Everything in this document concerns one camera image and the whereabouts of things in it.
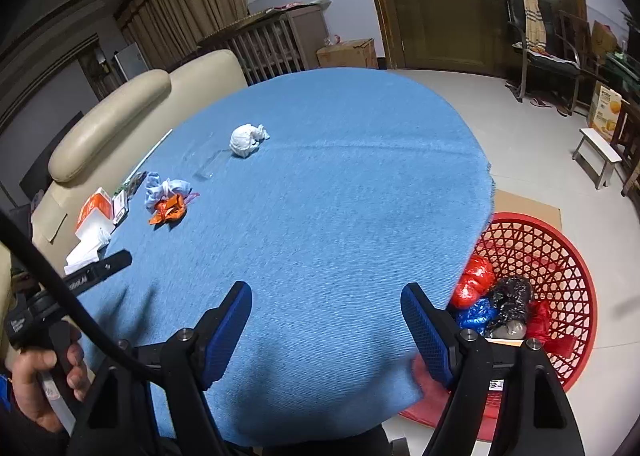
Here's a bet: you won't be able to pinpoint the wooden crib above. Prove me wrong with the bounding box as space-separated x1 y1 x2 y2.
197 3 331 86

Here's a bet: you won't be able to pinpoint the red plastic basket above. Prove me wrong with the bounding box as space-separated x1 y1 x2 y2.
397 212 598 442

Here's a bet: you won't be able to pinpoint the person's left hand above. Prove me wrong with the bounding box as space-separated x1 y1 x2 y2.
12 330 94 433

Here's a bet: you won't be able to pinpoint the white step stool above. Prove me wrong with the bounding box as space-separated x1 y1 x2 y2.
571 127 623 191

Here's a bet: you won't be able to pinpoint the wooden glass panel door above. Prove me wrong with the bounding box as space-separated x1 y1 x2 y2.
355 0 588 79

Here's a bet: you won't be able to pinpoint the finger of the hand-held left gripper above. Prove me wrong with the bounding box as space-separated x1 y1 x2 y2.
60 250 133 294

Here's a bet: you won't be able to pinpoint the white cabinet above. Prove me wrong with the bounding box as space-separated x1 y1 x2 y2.
114 43 151 83

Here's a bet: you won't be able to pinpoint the large red plastic bag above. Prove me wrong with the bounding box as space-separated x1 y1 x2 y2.
450 255 497 309

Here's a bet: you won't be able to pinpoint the white labelled packet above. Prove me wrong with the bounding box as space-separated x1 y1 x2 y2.
112 191 131 226

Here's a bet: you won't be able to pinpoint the black cable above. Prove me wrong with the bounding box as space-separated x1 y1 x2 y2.
0 208 166 382

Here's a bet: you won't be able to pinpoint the beige curtains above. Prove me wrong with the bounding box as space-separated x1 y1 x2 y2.
115 0 249 72

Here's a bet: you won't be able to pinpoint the blue tablecloth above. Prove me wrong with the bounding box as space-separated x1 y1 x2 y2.
65 67 496 447

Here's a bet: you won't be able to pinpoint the brown cardboard box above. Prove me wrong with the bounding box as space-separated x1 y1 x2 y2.
316 38 378 70

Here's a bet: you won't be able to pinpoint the dark snack packet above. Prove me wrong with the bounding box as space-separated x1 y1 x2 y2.
122 172 147 197

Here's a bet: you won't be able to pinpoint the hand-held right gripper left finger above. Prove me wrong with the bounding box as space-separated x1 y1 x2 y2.
67 281 253 456

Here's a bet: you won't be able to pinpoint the white paper tissues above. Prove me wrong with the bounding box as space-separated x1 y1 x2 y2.
64 226 112 274

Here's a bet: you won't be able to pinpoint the orange plastic bag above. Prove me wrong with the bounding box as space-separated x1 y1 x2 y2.
148 193 200 226

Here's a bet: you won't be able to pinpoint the small red plastic bag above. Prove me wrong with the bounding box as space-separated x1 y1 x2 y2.
525 298 553 362

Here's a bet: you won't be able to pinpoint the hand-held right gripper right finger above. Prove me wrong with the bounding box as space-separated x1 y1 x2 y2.
400 282 586 456

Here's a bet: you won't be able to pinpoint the orange white tissue pack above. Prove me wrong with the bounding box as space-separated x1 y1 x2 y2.
75 187 116 242

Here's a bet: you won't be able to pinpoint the metal frame chair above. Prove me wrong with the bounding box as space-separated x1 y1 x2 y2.
505 0 583 117

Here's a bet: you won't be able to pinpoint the flat cardboard sheet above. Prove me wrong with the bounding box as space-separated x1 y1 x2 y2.
487 188 563 237

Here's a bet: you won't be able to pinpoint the striped cloth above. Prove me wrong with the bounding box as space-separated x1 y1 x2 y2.
520 0 548 52

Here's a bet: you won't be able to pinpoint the thin white rod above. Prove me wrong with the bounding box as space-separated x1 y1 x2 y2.
125 128 174 187

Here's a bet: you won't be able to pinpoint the white crumpled plastic bag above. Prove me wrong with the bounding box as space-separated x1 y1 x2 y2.
229 123 271 159

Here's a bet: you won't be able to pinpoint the black plastic bag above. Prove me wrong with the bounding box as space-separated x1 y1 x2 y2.
485 277 533 337

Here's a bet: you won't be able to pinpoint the light blue plastic bag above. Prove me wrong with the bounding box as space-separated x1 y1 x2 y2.
145 173 193 211

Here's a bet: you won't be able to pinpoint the yellow printed box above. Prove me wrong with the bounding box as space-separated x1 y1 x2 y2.
587 83 626 142

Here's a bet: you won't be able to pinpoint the clear plastic wrap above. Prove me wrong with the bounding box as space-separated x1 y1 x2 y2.
185 133 233 182

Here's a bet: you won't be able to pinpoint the olive patch sticker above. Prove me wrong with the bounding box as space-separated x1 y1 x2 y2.
34 208 68 243

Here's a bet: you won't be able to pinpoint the cream leather sofa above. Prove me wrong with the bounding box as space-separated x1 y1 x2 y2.
0 49 249 372

